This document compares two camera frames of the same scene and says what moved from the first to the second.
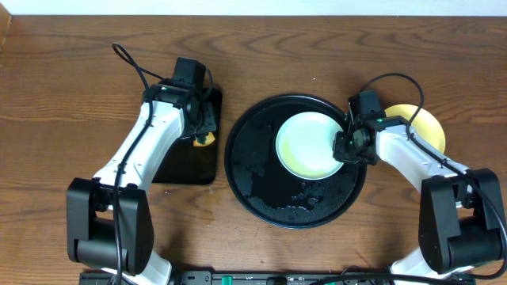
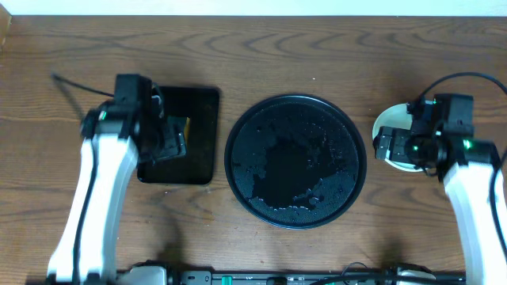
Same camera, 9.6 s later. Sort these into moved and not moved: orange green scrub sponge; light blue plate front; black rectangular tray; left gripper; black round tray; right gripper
Moved: orange green scrub sponge; right gripper; left gripper; light blue plate front
Not moved: black round tray; black rectangular tray
